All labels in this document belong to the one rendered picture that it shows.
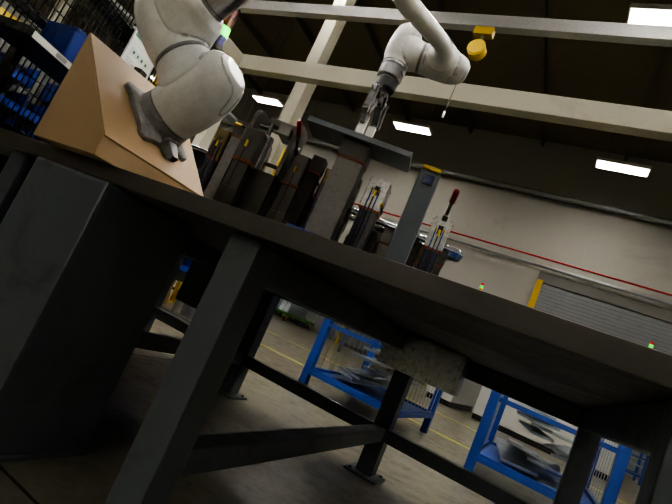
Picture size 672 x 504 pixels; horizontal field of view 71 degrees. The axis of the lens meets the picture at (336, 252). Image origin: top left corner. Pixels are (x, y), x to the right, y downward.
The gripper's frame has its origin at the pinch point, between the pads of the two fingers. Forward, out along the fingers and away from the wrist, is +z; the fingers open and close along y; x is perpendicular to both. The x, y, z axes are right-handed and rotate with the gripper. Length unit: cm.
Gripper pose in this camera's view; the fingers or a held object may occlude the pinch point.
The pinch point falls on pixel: (365, 131)
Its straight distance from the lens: 165.3
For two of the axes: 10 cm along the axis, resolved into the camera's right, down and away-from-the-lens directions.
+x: -8.5, -3.1, 4.3
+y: 3.5, 2.9, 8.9
